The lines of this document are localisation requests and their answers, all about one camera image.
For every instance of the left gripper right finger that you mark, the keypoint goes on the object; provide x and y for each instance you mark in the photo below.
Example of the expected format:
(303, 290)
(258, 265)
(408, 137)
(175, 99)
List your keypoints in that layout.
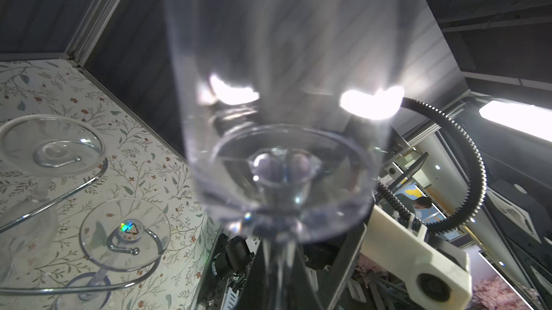
(334, 260)

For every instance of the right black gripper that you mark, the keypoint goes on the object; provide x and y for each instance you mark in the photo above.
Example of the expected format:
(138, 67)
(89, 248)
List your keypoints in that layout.
(226, 272)

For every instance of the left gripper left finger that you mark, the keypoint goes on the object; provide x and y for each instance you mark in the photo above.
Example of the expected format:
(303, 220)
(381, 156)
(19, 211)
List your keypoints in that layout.
(259, 291)

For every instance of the clear wine glass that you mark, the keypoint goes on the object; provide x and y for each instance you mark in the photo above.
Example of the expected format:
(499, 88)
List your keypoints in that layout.
(126, 239)
(285, 107)
(46, 147)

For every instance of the floral patterned table mat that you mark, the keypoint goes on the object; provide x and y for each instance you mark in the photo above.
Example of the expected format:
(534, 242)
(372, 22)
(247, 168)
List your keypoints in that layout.
(140, 165)

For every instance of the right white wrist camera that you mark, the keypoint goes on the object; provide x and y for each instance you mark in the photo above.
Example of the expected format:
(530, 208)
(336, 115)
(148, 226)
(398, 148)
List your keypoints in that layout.
(432, 280)

